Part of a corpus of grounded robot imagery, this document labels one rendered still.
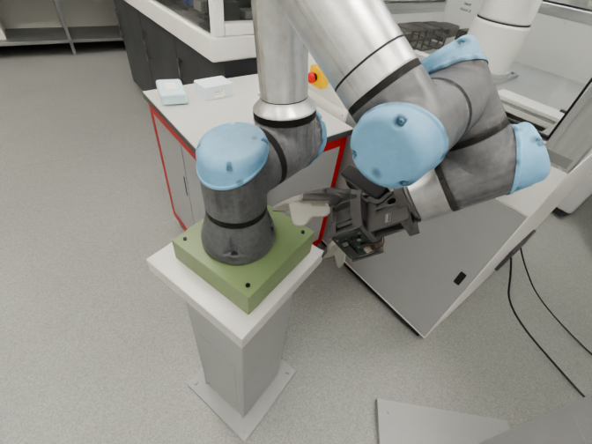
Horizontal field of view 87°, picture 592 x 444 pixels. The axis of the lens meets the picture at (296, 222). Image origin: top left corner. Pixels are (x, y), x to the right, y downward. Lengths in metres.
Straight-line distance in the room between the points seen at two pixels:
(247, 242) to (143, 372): 0.97
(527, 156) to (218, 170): 0.39
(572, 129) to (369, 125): 0.74
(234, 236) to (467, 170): 0.38
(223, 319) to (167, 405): 0.80
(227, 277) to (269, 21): 0.42
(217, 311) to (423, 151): 0.49
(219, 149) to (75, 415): 1.18
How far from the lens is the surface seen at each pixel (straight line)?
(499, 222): 1.10
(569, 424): 0.99
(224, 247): 0.60
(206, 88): 1.35
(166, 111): 1.30
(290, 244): 0.65
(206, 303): 0.65
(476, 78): 0.40
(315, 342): 1.46
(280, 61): 0.54
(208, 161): 0.50
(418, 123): 0.27
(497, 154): 0.43
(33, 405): 1.56
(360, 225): 0.43
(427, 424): 1.45
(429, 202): 0.43
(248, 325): 0.62
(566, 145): 0.99
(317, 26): 0.31
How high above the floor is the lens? 1.31
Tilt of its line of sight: 44 degrees down
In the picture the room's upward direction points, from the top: 9 degrees clockwise
